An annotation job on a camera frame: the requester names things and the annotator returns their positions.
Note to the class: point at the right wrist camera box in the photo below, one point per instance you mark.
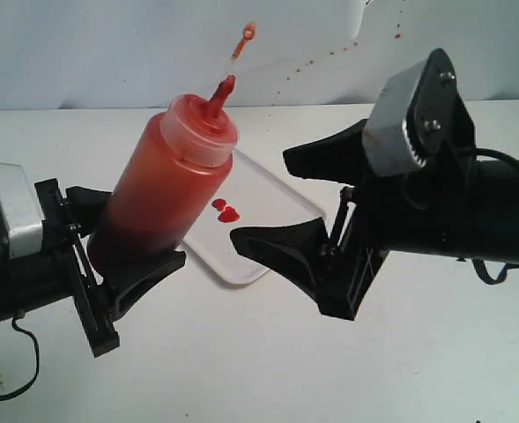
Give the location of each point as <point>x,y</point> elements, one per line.
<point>411,116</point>

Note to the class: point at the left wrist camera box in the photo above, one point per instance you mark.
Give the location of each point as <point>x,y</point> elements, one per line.
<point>21,216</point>

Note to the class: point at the red sauce squeeze bottle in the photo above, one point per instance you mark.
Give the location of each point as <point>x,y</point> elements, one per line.
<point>183,156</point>

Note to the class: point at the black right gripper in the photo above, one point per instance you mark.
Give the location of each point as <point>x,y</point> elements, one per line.
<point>406,212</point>

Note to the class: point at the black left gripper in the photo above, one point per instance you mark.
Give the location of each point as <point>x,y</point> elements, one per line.
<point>64,228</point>

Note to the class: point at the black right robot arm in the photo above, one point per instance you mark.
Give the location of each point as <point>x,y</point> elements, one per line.
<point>486,232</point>

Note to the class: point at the white rectangular plastic tray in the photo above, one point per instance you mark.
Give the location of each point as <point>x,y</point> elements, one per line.
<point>261,199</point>

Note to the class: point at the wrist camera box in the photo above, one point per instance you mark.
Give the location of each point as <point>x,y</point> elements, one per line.
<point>21,216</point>
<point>411,116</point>

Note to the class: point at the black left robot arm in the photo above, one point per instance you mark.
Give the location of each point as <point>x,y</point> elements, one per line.
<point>42,259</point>

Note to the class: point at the red sauce blobs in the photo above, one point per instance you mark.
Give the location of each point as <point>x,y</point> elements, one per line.
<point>227,213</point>

